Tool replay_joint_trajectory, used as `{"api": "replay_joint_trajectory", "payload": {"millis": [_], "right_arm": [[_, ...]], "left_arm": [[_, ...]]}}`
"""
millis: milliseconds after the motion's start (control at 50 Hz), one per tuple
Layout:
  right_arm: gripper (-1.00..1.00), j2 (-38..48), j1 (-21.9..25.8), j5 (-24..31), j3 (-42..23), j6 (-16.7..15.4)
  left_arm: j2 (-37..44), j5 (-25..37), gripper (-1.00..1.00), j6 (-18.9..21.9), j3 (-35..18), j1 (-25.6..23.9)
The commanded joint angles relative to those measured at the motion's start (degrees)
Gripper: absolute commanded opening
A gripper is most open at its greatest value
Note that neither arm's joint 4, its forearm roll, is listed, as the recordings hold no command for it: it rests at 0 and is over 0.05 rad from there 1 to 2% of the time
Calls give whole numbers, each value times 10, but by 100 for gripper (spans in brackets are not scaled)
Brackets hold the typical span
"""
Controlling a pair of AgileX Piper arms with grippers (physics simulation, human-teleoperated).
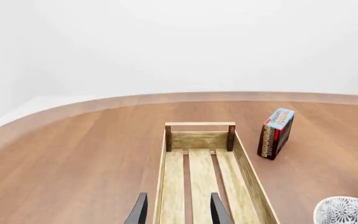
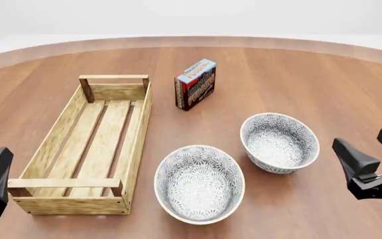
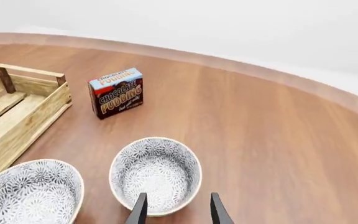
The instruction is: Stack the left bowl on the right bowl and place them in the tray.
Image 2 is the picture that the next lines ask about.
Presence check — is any patterned grey-white bowl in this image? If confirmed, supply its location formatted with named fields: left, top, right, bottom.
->
left=239, top=112, right=321, bottom=175
left=153, top=145, right=246, bottom=225

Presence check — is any chocolate pudding box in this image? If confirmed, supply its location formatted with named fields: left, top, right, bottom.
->
left=174, top=58, right=218, bottom=112

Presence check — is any wooden slat tray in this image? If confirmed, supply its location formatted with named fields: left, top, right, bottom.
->
left=7, top=74, right=154, bottom=215

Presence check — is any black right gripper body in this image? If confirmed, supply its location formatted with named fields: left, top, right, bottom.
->
left=346, top=168, right=382, bottom=200

